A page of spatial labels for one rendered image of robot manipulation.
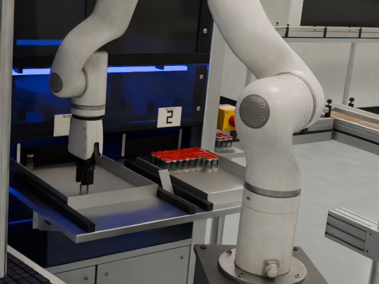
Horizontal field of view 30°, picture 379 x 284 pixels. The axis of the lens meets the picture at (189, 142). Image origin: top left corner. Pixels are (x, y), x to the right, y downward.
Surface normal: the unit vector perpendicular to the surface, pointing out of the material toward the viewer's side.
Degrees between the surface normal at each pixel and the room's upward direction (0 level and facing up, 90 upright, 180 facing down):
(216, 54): 90
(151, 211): 0
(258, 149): 125
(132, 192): 90
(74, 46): 62
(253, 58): 133
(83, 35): 48
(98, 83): 89
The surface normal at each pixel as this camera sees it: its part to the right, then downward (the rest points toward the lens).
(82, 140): -0.75, 0.09
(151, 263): 0.60, 0.26
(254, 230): -0.55, 0.17
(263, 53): 0.11, 0.76
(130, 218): 0.09, -0.96
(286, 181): 0.32, 0.25
